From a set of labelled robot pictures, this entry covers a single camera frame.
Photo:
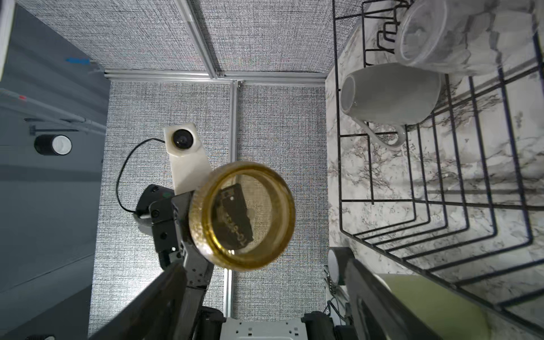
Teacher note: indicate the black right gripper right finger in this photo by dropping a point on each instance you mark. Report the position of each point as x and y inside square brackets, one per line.
[376, 312]

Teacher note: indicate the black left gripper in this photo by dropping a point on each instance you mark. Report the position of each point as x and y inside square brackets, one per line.
[163, 215]

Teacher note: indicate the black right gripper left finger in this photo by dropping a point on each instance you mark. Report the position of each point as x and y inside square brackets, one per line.
[155, 313]

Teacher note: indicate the amber glass cup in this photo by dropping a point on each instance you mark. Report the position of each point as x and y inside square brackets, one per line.
[270, 207]

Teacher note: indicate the light green mug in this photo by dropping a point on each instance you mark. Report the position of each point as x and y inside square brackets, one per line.
[449, 315]

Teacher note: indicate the white ceramic mug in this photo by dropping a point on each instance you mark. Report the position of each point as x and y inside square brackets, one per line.
[389, 94]

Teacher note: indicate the clear glass cup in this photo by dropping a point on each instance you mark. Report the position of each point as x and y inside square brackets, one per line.
[465, 37]

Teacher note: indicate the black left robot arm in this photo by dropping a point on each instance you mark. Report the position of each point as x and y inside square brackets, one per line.
[197, 321]

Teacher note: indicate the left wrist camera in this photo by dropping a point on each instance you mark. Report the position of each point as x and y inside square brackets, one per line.
[189, 162]

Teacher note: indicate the black wire dish rack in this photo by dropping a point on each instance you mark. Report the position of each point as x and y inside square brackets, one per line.
[461, 202]

